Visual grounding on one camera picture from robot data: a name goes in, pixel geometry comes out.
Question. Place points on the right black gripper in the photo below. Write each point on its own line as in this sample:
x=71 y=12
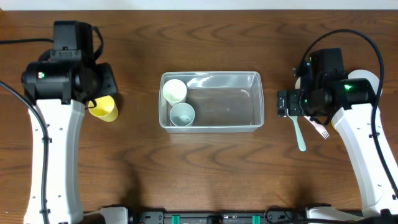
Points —
x=283 y=102

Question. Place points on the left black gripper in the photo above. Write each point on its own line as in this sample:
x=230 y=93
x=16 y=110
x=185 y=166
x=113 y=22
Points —
x=113 y=88

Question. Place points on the yellow plastic cup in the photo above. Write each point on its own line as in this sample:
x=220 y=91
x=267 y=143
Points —
x=104 y=108

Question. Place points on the pink plastic fork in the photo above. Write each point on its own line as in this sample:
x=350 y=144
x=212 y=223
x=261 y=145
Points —
x=318 y=127

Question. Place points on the mint green plastic spoon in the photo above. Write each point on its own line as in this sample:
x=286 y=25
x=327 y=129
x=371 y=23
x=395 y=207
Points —
x=300 y=140

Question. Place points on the yellow plastic bowl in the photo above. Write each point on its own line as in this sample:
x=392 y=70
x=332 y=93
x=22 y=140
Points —
x=332 y=124

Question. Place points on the white plastic cup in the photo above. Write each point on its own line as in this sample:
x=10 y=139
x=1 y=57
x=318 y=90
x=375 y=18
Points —
x=174 y=91

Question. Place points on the grey plastic cup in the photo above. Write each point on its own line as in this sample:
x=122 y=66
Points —
x=182 y=114

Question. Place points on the grey plastic bowl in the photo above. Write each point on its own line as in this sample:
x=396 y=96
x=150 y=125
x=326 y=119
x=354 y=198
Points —
x=372 y=78

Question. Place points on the white plastic bowl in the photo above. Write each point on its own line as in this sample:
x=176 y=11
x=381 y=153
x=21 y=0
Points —
x=297 y=83

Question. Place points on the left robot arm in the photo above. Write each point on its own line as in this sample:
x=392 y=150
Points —
x=58 y=87

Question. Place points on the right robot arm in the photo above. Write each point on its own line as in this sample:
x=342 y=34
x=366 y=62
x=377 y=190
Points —
x=346 y=99

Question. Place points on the clear plastic container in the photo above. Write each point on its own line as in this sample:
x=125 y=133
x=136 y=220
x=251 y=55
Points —
x=223 y=101

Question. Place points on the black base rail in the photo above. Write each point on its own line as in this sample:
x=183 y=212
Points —
x=270 y=215

